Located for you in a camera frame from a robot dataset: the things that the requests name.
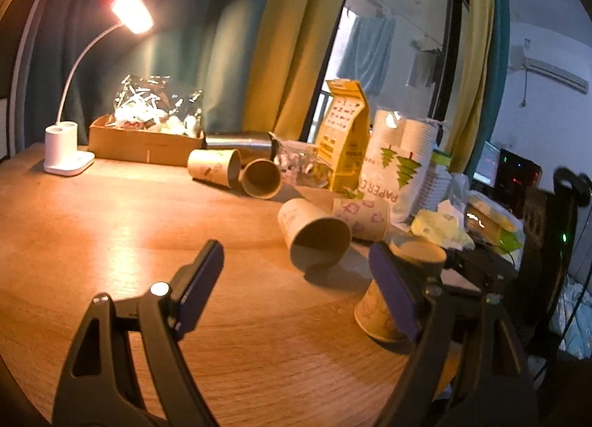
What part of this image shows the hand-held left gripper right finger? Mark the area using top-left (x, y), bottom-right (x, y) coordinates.
top-left (369, 242), bottom-right (540, 427)

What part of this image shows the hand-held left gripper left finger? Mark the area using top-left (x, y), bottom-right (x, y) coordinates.
top-left (53, 239), bottom-right (225, 427)

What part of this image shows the printed brown paper cup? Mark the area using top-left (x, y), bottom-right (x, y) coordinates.
top-left (187, 148), bottom-right (242, 189)
top-left (277, 198), bottom-right (352, 271)
top-left (354, 239), bottom-right (447, 345)
top-left (238, 158), bottom-right (283, 199)

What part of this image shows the pink printed paper cup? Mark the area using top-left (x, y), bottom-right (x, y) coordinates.
top-left (331, 197), bottom-right (392, 241)

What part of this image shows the tree printed cup package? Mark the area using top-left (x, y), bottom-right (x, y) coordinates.
top-left (354, 107), bottom-right (440, 226)

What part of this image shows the crumpled yellow-green tissue pack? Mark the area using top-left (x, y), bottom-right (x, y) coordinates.
top-left (410, 200), bottom-right (475, 251)

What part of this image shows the stack of white paper cups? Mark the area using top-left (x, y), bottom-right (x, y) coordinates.
top-left (372, 108), bottom-right (453, 213)

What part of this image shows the yellow-green flat packet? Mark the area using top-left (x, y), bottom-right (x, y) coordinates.
top-left (465, 190), bottom-right (525, 250)

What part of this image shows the stainless steel flask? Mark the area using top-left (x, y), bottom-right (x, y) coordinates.
top-left (204, 131), bottom-right (278, 164)

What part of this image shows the computer monitor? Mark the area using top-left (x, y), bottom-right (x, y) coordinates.
top-left (472, 140), bottom-right (501, 187)

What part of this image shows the shallow cardboard box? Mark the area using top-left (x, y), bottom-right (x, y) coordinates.
top-left (88, 115), bottom-right (205, 167)

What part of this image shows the crumpled clear plastic bag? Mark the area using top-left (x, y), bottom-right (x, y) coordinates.
top-left (272, 138), bottom-right (334, 190)

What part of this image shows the yellow paper pouch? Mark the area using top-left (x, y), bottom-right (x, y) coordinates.
top-left (313, 79), bottom-right (371, 193)

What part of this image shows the black computer with lights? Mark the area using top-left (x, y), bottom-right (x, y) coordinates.
top-left (494, 148), bottom-right (543, 206)

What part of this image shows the pale crumpled bedding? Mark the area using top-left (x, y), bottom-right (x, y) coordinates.
top-left (548, 270), bottom-right (592, 360)

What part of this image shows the clear plastic bags bundle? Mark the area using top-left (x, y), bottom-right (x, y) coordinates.
top-left (112, 74), bottom-right (204, 136)

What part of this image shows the white gooseneck desk lamp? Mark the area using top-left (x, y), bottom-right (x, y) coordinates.
top-left (44, 0), bottom-right (155, 175)

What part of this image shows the hanging grey garment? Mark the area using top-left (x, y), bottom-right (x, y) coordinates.
top-left (406, 49), bottom-right (440, 88)

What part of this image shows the hanging blue towel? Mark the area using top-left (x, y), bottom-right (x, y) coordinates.
top-left (336, 15), bottom-right (397, 96)

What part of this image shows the yellow curtain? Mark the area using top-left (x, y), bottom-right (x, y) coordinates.
top-left (445, 0), bottom-right (498, 173)
top-left (242, 0), bottom-right (361, 141)

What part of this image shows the teal curtain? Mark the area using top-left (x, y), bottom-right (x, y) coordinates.
top-left (472, 0), bottom-right (511, 178)
top-left (21, 0), bottom-right (284, 147)

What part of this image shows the black chair frame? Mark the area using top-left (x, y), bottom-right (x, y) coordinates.
top-left (518, 166), bottom-right (592, 354)

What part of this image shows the black sliding door frame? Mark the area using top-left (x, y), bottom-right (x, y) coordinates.
top-left (300, 0), bottom-right (470, 169)

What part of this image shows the white wall air conditioner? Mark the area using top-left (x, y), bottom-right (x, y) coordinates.
top-left (525, 56), bottom-right (589, 95)

